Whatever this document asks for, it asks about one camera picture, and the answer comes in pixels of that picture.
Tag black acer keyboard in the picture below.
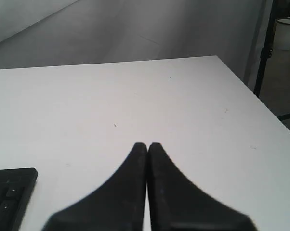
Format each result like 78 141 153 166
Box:
0 168 38 231

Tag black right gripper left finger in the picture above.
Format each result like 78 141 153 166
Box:
43 142 147 231

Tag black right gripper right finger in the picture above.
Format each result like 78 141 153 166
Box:
147 143 257 231

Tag black metal stand pole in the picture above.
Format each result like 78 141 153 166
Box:
253 0 290 97

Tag white trash bin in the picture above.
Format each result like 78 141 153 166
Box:
273 18 290 51

